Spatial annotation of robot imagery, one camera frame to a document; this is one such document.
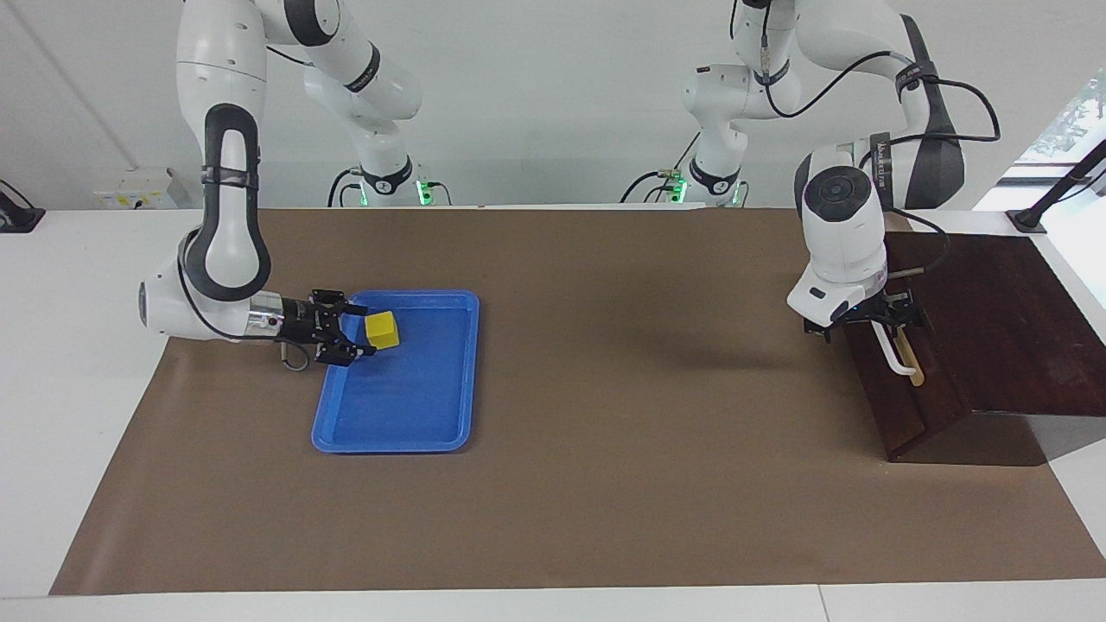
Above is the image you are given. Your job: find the yellow cube block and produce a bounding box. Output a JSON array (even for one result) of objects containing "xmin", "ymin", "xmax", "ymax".
[{"xmin": 364, "ymin": 311, "xmax": 401, "ymax": 351}]

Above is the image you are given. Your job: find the white drawer handle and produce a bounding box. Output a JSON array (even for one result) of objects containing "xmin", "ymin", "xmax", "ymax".
[{"xmin": 873, "ymin": 320, "xmax": 917, "ymax": 378}]

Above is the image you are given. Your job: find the dark wooden drawer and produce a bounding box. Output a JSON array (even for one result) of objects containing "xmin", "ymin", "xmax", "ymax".
[{"xmin": 842, "ymin": 285, "xmax": 973, "ymax": 459}]

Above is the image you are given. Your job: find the dark wooden drawer cabinet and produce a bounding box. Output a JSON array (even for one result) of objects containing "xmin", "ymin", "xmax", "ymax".
[{"xmin": 842, "ymin": 231, "xmax": 1106, "ymax": 467}]

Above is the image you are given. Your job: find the blue plastic tray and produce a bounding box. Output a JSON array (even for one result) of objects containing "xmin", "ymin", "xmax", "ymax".
[{"xmin": 311, "ymin": 289, "xmax": 480, "ymax": 455}]

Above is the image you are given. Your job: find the black pole with base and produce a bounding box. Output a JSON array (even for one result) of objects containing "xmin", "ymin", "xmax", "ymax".
[{"xmin": 1007, "ymin": 138, "xmax": 1106, "ymax": 234}]

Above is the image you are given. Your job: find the brown paper table mat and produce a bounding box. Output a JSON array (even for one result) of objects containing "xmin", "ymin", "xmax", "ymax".
[{"xmin": 49, "ymin": 206, "xmax": 1106, "ymax": 597}]

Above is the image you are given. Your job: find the window with greenery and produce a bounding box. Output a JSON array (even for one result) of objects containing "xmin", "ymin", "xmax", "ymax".
[{"xmin": 1011, "ymin": 73, "xmax": 1106, "ymax": 165}]

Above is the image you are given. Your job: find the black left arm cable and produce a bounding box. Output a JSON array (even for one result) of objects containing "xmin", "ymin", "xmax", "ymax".
[{"xmin": 730, "ymin": 0, "xmax": 1003, "ymax": 279}]

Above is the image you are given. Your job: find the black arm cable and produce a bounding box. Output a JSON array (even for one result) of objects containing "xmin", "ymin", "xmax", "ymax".
[
  {"xmin": 730, "ymin": 0, "xmax": 1003, "ymax": 279},
  {"xmin": 177, "ymin": 246, "xmax": 310, "ymax": 372}
]

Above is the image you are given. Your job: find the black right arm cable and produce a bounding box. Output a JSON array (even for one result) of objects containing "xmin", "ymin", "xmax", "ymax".
[{"xmin": 177, "ymin": 246, "xmax": 310, "ymax": 372}]

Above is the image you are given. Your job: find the black base power cable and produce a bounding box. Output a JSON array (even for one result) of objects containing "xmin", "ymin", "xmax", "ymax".
[
  {"xmin": 327, "ymin": 167, "xmax": 364, "ymax": 208},
  {"xmin": 620, "ymin": 170, "xmax": 688, "ymax": 206}
]

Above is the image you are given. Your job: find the white wall socket box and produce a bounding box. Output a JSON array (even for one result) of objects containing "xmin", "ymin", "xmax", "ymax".
[{"xmin": 93, "ymin": 167, "xmax": 193, "ymax": 211}]

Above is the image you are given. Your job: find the black table clamp mount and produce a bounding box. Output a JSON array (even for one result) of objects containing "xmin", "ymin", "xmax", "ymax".
[{"xmin": 0, "ymin": 179, "xmax": 46, "ymax": 234}]

